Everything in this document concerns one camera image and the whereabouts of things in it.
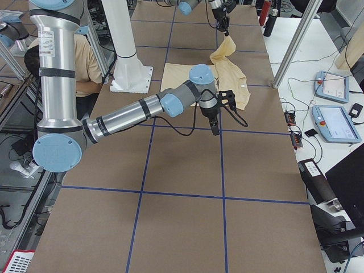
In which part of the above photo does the aluminium frame post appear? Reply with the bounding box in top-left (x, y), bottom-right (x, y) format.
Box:
top-left (272, 0), bottom-right (322, 89)

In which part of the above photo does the seated person in beige shirt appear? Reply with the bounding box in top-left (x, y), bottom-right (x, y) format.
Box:
top-left (24, 34), bottom-right (104, 99)

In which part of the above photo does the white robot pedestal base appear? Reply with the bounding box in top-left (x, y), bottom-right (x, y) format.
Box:
top-left (102, 0), bottom-right (153, 94)

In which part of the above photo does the beige long sleeve graphic shirt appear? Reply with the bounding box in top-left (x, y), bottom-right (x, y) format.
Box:
top-left (160, 36), bottom-right (250, 110)

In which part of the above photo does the black monitor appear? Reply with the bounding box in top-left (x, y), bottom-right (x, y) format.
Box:
top-left (325, 145), bottom-right (363, 227)

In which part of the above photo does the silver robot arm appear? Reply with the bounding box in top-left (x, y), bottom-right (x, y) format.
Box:
top-left (164, 0), bottom-right (237, 36)
top-left (29, 1), bottom-right (222, 172)

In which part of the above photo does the black water bottle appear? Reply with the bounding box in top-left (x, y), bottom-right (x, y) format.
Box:
top-left (263, 9), bottom-right (279, 37)

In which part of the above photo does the blue teach pendant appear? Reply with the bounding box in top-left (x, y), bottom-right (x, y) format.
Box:
top-left (314, 71), bottom-right (349, 104)
top-left (311, 105), bottom-right (362, 143)

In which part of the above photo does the blue teach pendant near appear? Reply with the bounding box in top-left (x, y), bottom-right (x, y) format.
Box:
top-left (311, 105), bottom-right (362, 143)

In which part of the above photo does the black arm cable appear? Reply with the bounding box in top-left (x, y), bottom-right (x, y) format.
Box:
top-left (153, 89), bottom-right (249, 137)

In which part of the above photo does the blue teach pendant far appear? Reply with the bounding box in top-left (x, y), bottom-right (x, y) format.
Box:
top-left (314, 71), bottom-right (349, 104)

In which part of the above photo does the black power adapter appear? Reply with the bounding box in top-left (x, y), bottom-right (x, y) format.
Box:
top-left (349, 103), bottom-right (363, 118)

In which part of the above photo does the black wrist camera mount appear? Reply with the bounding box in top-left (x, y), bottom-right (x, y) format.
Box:
top-left (217, 90), bottom-right (237, 111)

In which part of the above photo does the brown paper roll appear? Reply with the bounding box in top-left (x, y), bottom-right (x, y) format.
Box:
top-left (297, 159), bottom-right (336, 204)

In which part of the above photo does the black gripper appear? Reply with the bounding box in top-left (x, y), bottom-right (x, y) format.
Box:
top-left (200, 99), bottom-right (220, 136)
top-left (213, 2), bottom-right (235, 36)

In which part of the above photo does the orange black electronics box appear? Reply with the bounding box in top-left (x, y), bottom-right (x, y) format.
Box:
top-left (284, 111), bottom-right (296, 125)

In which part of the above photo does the red bottle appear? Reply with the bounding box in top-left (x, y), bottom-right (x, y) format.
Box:
top-left (259, 0), bottom-right (271, 26)

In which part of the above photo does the red white plastic basket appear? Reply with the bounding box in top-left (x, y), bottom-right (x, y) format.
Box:
top-left (2, 250), bottom-right (35, 273)

